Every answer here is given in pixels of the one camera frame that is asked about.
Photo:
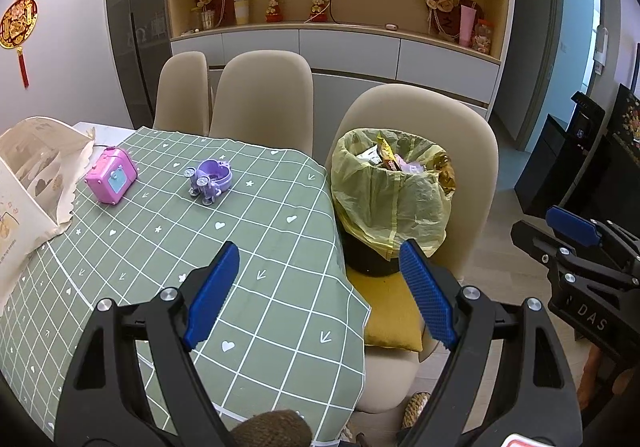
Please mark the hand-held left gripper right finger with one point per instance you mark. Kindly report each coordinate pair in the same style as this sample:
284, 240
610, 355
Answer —
430, 297

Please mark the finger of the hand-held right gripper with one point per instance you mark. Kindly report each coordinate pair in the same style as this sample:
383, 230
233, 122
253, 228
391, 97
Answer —
575, 224
540, 239

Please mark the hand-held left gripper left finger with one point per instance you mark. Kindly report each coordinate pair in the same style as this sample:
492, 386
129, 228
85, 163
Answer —
212, 294

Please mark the black trash bin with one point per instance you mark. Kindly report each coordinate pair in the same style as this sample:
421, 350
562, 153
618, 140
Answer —
370, 263

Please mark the yellow plastic trash bag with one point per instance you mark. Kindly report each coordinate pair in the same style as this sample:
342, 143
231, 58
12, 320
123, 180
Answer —
380, 202

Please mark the gold snack wrapper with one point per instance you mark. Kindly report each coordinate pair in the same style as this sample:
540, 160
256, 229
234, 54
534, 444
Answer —
442, 172

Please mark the pile of snack wrappers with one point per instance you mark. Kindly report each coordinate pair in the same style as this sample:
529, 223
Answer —
392, 159

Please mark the person's right hand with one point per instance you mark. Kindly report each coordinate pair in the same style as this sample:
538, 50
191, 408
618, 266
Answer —
590, 377

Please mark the yellow seat cushion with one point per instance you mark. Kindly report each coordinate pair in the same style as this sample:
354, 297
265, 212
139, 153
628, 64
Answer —
390, 312

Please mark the green checked tablecloth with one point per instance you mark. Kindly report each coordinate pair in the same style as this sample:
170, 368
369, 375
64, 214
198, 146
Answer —
260, 237

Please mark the black lacquer cabinet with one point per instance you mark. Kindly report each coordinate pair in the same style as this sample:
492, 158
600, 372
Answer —
625, 137

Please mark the black water dispenser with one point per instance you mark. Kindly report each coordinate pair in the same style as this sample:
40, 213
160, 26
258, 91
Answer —
584, 117

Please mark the brown woven item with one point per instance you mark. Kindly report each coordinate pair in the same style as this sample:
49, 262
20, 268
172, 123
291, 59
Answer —
417, 408

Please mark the beige chair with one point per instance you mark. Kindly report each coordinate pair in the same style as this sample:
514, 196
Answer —
470, 152
182, 87
265, 92

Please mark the purple toy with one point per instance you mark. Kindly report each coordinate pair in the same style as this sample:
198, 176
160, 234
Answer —
210, 179

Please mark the pink toy case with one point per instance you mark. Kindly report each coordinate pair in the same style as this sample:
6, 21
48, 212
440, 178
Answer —
110, 175

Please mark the clear snack jar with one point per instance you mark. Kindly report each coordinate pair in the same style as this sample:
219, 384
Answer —
482, 36

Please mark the beige mesh food cover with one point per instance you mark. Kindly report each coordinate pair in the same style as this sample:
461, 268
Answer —
35, 177

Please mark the pink tube bottle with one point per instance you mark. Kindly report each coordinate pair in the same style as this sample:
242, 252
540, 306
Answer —
466, 24

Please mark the dried flower bouquet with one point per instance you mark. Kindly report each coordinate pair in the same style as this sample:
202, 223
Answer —
445, 7

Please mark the grey sideboard cabinet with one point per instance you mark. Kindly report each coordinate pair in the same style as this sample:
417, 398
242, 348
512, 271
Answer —
350, 52

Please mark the grey tall cabinet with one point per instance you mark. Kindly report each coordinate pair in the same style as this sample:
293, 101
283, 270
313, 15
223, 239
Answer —
135, 27

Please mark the yellow white cup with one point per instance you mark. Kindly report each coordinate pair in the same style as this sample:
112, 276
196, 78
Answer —
241, 10

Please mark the dark red gift bag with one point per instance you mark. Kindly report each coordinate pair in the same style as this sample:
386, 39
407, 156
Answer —
225, 8

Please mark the flowers in glass vase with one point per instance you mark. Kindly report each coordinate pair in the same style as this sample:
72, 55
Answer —
205, 7

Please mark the red monkey figurine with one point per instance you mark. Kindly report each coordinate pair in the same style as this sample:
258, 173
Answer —
317, 9
273, 9

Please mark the red Chinese knot ornament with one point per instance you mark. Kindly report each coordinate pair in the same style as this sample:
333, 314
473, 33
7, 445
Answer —
17, 24

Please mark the white wall intercom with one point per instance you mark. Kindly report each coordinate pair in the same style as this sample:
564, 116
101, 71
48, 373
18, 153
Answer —
601, 47

